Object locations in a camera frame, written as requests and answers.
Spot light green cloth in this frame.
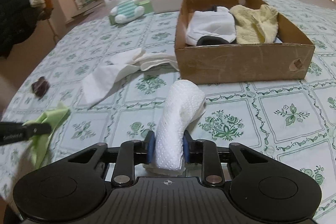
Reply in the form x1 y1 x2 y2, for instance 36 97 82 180
23 102 70 169

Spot white towel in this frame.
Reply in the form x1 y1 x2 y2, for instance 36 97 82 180
143 80 206 176

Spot dark purple velvet scrunchie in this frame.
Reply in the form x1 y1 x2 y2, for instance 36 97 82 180
31 76 50 98

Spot white beige cloth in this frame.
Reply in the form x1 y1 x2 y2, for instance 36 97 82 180
82 48 179 106

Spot white black trimmed sock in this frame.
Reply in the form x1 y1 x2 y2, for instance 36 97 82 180
186 6 236 46

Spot cream fluffy cloth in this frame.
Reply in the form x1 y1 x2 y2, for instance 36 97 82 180
230 5 278 44

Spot brown cardboard box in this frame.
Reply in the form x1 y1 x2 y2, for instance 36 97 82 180
175 0 315 84

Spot black puffer jacket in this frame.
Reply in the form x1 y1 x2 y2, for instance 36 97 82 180
0 0 38 59

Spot brown orange jacket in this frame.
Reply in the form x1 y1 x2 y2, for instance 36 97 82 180
39 0 54 20

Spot small green box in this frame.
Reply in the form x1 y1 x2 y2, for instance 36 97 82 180
109 0 154 26

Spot white bunny plush toy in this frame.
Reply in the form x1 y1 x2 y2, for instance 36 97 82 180
101 0 146 25

